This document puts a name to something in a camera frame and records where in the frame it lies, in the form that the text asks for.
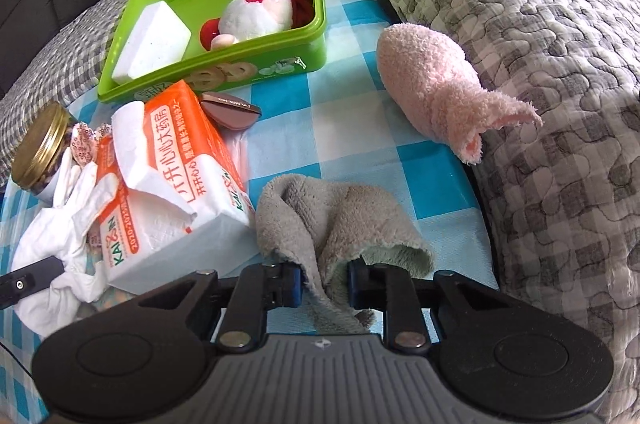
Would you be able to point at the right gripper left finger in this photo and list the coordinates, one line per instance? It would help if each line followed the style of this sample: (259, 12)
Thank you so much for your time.
(248, 299)

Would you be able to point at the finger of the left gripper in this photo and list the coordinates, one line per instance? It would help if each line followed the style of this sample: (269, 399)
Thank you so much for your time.
(28, 280)

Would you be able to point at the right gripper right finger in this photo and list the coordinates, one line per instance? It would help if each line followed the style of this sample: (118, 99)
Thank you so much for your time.
(390, 290)

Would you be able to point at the white gauze cloth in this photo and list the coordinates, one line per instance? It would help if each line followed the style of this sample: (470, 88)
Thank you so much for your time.
(61, 231)

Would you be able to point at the grey fleece cloth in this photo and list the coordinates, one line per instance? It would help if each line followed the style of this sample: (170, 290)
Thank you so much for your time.
(323, 225)

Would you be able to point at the brown teardrop makeup puff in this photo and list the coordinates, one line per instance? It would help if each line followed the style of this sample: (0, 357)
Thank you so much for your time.
(228, 111)

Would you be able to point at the pink fuzzy sock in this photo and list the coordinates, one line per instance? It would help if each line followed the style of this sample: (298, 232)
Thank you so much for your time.
(426, 73)

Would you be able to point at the bunny doll blue dress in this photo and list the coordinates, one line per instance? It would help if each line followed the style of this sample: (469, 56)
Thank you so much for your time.
(85, 141)

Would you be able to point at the orange white tissue pack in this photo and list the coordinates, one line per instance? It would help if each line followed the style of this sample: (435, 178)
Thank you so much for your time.
(180, 205)

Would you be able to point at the gold lid glass jar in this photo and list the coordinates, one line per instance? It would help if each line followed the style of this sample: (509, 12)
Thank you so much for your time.
(39, 156)

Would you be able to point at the blue checked tablecloth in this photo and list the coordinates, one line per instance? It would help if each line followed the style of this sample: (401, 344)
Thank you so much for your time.
(336, 124)

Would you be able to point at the white sponge block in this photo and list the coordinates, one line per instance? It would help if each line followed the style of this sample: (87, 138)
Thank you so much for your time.
(159, 38)

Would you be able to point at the white santa plush toy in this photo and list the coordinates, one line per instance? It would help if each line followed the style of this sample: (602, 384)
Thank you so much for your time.
(249, 19)

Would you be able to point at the grey checked quilt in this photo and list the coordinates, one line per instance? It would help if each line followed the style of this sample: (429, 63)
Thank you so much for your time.
(560, 202)

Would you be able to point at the green plastic box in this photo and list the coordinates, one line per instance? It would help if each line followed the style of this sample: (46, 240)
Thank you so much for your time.
(291, 52)

